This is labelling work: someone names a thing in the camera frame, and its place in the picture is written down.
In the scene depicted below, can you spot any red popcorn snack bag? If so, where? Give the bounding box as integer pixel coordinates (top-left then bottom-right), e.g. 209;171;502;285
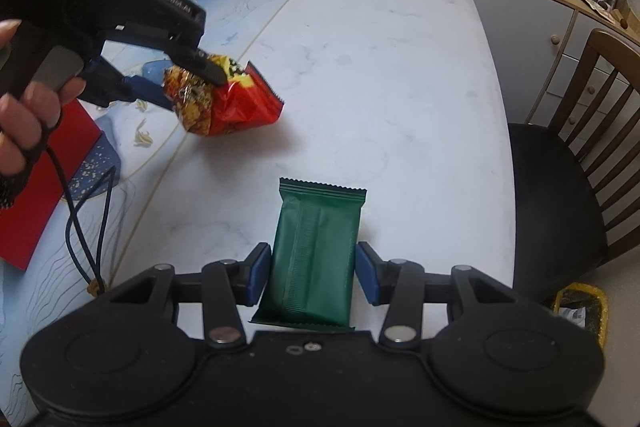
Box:
162;53;285;138

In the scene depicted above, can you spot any wooden chair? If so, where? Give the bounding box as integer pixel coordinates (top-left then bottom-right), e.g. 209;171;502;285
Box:
507;28;640;303

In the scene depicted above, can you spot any red cardboard box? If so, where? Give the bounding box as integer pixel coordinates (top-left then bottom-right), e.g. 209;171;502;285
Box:
0;99;103;270

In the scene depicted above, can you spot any green snack packet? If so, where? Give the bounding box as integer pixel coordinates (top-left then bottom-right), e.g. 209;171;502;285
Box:
250;177;367;333

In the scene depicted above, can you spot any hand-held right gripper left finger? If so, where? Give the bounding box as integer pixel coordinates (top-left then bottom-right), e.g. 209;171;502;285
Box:
107;242;273;350

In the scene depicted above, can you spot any black lanyard cord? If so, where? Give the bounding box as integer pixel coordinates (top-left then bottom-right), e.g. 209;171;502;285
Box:
45;122;121;298

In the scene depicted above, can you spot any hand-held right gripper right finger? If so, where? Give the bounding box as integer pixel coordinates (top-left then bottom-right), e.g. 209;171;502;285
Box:
354;242;516;350

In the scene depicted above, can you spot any yellow rimmed waste bin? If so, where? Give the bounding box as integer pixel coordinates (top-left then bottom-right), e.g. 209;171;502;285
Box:
552;282;610;348

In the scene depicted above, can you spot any person's left hand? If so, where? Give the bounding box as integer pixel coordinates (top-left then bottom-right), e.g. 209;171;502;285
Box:
0;19;85;180

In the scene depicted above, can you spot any wooden cabinet with white doors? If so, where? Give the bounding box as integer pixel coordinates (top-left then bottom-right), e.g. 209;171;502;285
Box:
450;0;640;158

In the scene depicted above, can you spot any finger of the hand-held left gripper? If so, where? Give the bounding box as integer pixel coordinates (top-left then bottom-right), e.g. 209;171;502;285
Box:
80;56;174;110
162;38;227;86

